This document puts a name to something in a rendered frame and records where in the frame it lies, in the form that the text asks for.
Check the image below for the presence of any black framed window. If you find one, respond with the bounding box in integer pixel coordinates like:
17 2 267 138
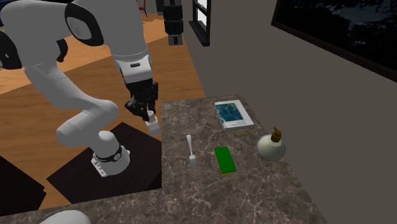
188 0 212 48

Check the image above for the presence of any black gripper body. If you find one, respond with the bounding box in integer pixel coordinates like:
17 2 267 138
124 78 159 111

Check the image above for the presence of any white rounded object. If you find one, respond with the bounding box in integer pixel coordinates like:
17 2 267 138
39 209 92 224

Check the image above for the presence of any dark robot stand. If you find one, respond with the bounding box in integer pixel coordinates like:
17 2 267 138
46 122 163 204

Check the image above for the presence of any dark framed wall picture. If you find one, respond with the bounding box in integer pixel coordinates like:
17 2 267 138
270 0 397 83

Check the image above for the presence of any black ribbed column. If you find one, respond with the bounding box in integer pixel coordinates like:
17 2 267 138
162 0 185 46

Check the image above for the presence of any round white soap dispenser bottle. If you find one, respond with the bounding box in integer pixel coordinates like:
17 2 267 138
256 127 287 162

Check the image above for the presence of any green sponge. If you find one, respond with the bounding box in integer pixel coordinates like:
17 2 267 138
213 146 238 176

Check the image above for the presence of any white book with blue cover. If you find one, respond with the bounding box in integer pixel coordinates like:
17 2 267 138
213 99 255 132

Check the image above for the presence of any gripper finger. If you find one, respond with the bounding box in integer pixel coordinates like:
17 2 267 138
145 109 162 136
124 96 150 123

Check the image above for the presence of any white fork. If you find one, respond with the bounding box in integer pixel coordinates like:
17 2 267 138
185 134 197 170

